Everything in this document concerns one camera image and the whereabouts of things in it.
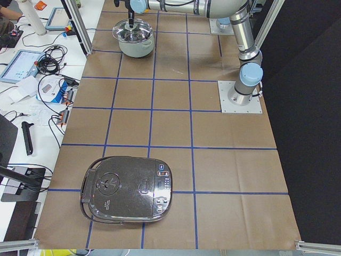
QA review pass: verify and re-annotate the glass pot lid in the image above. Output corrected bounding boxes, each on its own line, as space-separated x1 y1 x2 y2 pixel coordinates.
112 18 153 43

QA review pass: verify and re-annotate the pale green electric pot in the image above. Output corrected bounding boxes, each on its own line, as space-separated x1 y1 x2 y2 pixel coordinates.
116 23 155 58

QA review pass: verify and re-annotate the far teach pendant tablet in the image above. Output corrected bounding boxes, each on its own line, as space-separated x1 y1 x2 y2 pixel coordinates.
45 7 71 31

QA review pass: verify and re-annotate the teach pendant tablet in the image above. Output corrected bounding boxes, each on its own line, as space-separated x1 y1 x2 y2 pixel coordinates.
1 50 44 84
45 7 71 31

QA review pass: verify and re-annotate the blue white box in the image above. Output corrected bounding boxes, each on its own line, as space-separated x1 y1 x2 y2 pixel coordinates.
36 75 68 103

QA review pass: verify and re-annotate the near teach pendant tablet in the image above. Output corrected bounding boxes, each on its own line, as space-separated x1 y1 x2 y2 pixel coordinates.
1 50 44 84

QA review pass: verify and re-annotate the orange connector block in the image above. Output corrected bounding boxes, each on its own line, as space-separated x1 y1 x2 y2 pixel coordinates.
56 108 70 126

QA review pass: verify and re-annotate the black bar tool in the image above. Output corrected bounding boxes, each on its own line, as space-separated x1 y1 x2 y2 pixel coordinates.
21 121 34 156

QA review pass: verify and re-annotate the dark rice cooker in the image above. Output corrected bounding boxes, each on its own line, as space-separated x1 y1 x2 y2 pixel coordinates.
79 156 173 225

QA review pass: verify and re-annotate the black monitor stand base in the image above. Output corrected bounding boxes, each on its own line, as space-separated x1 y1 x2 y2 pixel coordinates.
1 166 46 202

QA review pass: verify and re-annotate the aluminium frame post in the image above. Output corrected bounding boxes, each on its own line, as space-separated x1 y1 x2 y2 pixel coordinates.
61 0 93 57

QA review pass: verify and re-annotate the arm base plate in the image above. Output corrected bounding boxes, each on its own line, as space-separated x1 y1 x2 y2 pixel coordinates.
217 81 263 114
209 17 234 36

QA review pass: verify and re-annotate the black cable bundle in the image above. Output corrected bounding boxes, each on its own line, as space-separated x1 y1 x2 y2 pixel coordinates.
34 44 67 75

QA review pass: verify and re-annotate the white cylinder post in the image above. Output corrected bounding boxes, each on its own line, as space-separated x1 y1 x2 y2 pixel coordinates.
17 0 47 36

